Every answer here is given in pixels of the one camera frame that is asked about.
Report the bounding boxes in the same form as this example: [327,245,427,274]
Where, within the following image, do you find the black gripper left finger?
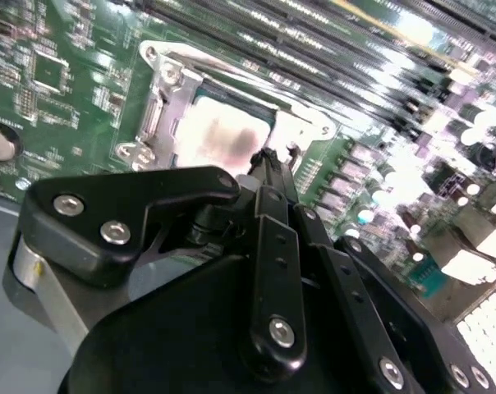
[17,147,310,378]

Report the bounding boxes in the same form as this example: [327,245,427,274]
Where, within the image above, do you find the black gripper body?
[54,253,380,394]

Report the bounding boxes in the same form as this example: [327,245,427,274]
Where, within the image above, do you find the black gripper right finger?
[277,159,496,394]

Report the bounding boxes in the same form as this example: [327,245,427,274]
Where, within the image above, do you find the metal socket cover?
[149,57,339,165]

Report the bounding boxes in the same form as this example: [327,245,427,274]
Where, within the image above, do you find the silver CPU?
[172,92,280,172]

